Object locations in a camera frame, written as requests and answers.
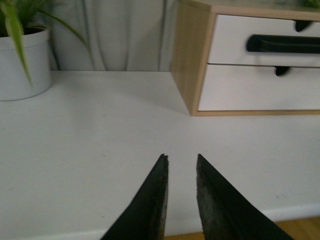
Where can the green striped plant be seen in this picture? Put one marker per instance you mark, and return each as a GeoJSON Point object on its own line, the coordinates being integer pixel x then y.
{"type": "Point", "coordinates": [17, 16]}

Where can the white plant pot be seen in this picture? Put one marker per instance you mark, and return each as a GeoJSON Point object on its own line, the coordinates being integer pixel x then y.
{"type": "Point", "coordinates": [14, 84]}

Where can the black drawer handle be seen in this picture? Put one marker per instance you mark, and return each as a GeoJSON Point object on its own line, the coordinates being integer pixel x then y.
{"type": "Point", "coordinates": [283, 44]}

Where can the grey curtain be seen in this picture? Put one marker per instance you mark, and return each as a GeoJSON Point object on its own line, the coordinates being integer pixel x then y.
{"type": "Point", "coordinates": [119, 35]}

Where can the light wooden drawer cabinet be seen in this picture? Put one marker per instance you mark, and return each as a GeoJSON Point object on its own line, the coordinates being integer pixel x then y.
{"type": "Point", "coordinates": [196, 20]}

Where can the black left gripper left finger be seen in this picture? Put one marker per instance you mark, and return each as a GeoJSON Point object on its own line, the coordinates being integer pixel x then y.
{"type": "Point", "coordinates": [145, 216]}

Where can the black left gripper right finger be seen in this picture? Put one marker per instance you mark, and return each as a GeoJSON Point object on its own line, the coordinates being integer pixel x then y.
{"type": "Point", "coordinates": [225, 213]}

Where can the white drawer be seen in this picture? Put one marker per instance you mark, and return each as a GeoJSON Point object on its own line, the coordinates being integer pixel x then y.
{"type": "Point", "coordinates": [258, 88]}
{"type": "Point", "coordinates": [231, 33]}

